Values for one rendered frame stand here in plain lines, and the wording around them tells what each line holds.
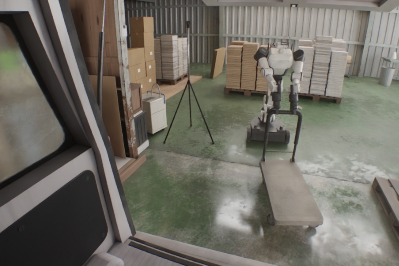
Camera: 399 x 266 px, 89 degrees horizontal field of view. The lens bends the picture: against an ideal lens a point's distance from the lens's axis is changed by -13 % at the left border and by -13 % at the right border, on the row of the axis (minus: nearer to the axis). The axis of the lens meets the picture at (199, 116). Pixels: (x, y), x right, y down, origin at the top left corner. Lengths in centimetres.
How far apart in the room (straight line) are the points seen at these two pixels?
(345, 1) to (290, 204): 150
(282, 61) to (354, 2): 121
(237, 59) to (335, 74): 219
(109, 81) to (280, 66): 184
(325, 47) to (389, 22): 512
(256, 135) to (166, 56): 363
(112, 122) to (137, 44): 323
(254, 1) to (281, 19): 806
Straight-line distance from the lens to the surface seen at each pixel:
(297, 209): 201
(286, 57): 266
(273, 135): 325
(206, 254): 121
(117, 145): 279
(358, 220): 246
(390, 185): 293
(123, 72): 247
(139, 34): 559
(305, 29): 971
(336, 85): 570
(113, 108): 261
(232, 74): 546
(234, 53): 538
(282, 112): 231
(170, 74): 615
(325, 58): 557
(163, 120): 353
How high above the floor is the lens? 151
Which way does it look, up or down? 21 degrees down
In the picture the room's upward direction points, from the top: straight up
